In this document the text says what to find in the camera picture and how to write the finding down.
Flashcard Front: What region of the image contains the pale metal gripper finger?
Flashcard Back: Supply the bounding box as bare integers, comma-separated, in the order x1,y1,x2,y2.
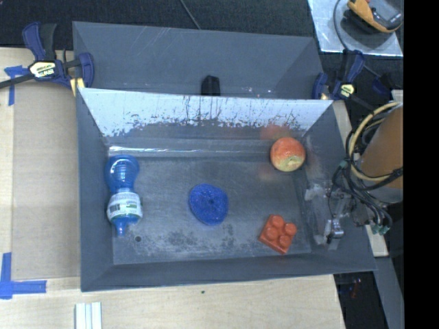
304,184,332,202
313,219,345,247

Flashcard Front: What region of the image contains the red-orange toy apple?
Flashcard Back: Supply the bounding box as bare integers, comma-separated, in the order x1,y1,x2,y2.
269,136,307,173

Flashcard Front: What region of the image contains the red toy building brick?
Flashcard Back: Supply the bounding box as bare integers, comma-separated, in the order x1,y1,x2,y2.
257,214,298,256

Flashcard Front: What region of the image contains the blue round sponge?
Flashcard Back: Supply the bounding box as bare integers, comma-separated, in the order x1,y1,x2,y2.
188,182,230,226

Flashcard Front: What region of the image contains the grey metal bin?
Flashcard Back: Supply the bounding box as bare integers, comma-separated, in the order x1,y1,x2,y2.
71,21,379,293

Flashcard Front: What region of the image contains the blue clear plastic bottle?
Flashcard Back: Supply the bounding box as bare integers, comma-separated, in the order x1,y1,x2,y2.
104,154,143,238

